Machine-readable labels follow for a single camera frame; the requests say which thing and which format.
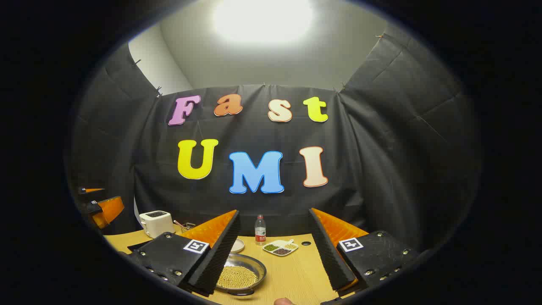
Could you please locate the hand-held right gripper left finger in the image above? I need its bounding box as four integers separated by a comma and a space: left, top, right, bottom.
127, 210, 241, 297

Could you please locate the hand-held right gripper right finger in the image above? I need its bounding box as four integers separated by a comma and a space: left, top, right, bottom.
308, 208, 420, 297

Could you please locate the stainless steel pot black handle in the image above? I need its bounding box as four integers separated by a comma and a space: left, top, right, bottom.
214, 253, 267, 296

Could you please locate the black induction cooktop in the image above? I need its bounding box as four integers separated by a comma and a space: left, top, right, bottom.
126, 240, 154, 252

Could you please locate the pile of yellow soybeans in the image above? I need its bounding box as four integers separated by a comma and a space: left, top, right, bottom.
217, 266, 258, 289

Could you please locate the clear plastic water bottle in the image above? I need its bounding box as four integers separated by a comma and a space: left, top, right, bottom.
254, 215, 267, 246

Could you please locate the white toaster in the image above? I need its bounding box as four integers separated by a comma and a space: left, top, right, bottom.
139, 210, 175, 238

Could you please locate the white divided dish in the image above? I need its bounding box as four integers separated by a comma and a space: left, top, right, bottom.
262, 239, 299, 257

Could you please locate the black backdrop cloth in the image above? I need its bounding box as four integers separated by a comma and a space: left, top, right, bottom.
68, 34, 481, 255

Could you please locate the bright ceiling light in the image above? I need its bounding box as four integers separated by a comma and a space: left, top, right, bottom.
212, 0, 316, 45

